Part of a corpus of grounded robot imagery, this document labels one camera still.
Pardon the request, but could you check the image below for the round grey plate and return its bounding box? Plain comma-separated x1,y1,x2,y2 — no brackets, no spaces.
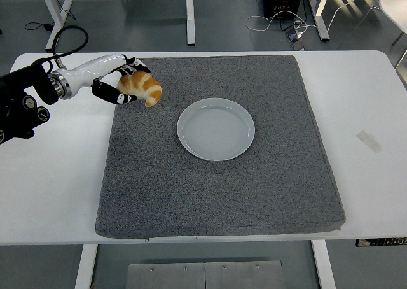
176,97,256,162

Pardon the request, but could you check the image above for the white table leg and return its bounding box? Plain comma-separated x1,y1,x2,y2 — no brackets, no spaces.
74,244,99,289
311,240,337,289

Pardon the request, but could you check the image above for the white floor cable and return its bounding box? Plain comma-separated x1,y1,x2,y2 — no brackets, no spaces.
245,0,382,40

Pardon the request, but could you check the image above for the black floor power adapter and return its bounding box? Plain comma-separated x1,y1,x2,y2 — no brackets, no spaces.
285,27,307,52

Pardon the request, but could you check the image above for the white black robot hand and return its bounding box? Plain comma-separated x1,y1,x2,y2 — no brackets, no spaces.
63,53,152,106

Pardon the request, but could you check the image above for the black floor cable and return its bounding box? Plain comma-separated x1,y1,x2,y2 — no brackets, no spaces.
25,20,55,32

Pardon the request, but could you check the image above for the golden croissant bread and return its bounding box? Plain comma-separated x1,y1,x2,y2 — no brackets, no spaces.
116,70,163,108

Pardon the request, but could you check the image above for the clear tape strip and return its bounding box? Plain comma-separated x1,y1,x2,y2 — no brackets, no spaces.
355,131,382,153

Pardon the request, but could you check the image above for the grey fabric mat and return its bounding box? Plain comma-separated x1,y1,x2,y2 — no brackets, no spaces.
95,55,347,239

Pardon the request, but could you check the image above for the black table control panel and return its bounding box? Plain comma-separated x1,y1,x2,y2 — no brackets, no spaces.
355,237,407,248

